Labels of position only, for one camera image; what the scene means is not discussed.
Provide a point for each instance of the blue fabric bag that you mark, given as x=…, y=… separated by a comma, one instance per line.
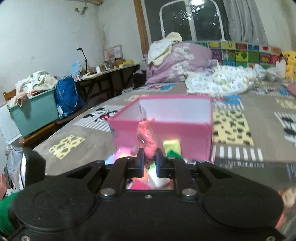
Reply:
x=67, y=98

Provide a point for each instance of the pile of clothes in bin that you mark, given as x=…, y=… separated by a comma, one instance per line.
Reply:
x=36, y=82

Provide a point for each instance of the purple floral duvet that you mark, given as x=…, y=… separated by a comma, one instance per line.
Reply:
x=185, y=57

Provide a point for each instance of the pale yellow clay bag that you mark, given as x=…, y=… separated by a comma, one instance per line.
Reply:
x=172, y=145

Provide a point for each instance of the teal plastic storage bin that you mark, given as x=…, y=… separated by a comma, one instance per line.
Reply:
x=35, y=113

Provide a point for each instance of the grey window curtain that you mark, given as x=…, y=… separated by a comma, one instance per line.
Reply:
x=244, y=22

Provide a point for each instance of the dark wooden desk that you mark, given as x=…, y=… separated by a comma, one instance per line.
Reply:
x=105, y=82

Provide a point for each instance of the cream towel on duvet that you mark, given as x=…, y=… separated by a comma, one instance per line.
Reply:
x=160, y=49

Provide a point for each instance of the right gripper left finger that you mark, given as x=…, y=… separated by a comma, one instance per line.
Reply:
x=119, y=172

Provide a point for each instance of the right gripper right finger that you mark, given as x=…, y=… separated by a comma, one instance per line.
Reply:
x=177, y=170

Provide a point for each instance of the yellow Pikachu plush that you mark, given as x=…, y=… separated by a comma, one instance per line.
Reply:
x=289, y=57

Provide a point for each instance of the salmon pink clay bag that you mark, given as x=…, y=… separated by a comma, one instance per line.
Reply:
x=147, y=141

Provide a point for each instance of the colourful alphabet foam mat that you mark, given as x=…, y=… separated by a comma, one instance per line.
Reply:
x=243, y=54

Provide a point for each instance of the pink cardboard storage box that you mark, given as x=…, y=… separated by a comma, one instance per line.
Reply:
x=187, y=118

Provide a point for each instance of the white leaf print blanket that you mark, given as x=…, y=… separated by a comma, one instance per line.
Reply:
x=220, y=80

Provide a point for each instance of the Mickey Mouse bed sheet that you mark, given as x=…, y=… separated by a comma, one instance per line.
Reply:
x=253, y=134

